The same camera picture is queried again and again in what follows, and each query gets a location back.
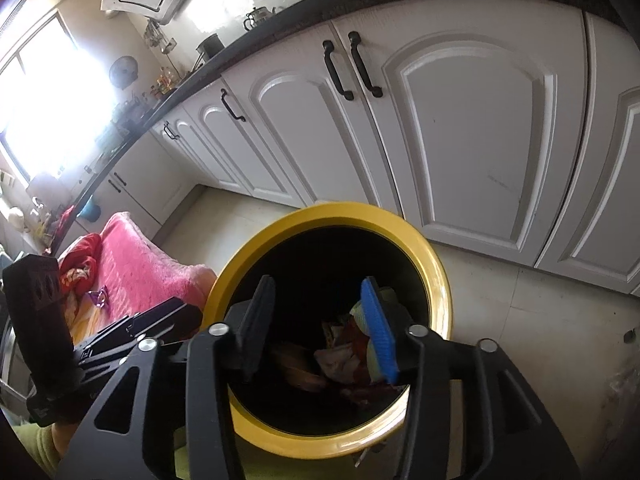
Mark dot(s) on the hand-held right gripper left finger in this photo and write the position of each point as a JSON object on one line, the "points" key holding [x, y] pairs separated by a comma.
{"points": [[260, 320]]}

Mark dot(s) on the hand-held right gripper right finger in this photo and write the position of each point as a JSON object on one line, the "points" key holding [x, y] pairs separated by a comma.
{"points": [[380, 330]]}

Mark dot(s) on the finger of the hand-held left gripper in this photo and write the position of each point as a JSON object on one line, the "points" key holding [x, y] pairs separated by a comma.
{"points": [[160, 310], [175, 332]]}

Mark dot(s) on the pale green wad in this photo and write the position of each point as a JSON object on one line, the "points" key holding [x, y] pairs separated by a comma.
{"points": [[374, 360]]}

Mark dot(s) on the yellow round bin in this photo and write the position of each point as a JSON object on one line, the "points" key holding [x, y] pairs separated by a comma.
{"points": [[320, 215]]}

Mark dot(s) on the person's left forearm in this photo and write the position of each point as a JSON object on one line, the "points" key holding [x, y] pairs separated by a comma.
{"points": [[66, 440]]}

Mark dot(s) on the pink printed blanket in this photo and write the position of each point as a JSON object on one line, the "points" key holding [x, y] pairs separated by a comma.
{"points": [[145, 265]]}

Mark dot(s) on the crumpled white pink wrapper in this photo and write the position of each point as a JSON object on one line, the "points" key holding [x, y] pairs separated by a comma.
{"points": [[337, 362]]}

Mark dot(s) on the blue plastic bowl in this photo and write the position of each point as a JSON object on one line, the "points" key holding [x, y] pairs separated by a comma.
{"points": [[87, 211]]}

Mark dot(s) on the white cabinet door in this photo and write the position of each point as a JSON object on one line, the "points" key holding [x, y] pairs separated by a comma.
{"points": [[200, 155], [145, 180], [300, 125], [600, 170], [235, 155], [475, 135]]}

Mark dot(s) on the bright window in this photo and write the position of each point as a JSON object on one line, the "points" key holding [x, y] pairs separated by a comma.
{"points": [[50, 100]]}

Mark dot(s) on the group of spice bottles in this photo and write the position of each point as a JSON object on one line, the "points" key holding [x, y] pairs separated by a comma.
{"points": [[164, 82]]}

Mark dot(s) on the black pot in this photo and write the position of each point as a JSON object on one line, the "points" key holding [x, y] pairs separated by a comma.
{"points": [[210, 46]]}

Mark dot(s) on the steel kettle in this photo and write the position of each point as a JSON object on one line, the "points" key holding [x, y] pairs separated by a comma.
{"points": [[257, 17]]}

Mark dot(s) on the round wall fan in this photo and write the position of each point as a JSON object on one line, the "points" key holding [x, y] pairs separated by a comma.
{"points": [[124, 72]]}

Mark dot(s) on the wall utensil rack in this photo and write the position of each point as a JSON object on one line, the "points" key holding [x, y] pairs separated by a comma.
{"points": [[160, 35]]}

